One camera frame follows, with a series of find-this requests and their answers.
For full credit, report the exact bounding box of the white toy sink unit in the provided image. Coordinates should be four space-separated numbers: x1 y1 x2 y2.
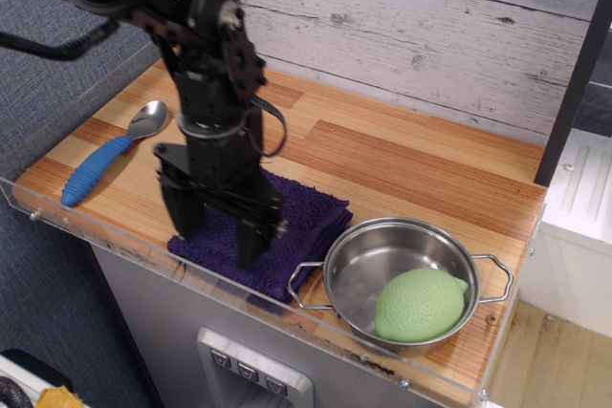
518 129 611 336

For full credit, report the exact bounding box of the stainless steel pot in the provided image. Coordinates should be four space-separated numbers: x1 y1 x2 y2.
287 217 488 356

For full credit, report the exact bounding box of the grey toy fridge cabinet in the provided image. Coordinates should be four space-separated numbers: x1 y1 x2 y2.
94 247 473 407

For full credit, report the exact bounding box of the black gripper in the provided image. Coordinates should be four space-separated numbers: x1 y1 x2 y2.
152 125 289 270

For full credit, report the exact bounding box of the black corrugated hose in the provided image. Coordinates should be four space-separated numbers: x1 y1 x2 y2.
0 376 37 408

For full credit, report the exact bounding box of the silver dispenser button panel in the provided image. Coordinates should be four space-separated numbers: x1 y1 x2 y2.
197 327 315 408

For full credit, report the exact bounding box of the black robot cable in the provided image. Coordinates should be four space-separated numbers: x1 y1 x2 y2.
0 18 120 63

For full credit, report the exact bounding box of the purple towel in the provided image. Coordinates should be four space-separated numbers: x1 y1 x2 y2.
167 170 353 303

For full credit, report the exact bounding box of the right dark frame post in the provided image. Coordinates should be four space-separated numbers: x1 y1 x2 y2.
534 0 611 186

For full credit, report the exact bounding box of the blue handled metal spoon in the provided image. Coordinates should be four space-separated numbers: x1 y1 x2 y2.
60 100 169 207

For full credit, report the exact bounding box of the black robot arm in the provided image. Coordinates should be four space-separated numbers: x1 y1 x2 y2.
68 0 286 268

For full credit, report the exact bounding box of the clear acrylic table guard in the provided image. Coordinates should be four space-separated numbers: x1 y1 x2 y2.
10 54 545 407

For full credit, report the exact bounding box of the green plastic lime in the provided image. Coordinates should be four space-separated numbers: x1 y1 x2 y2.
375 268 469 343

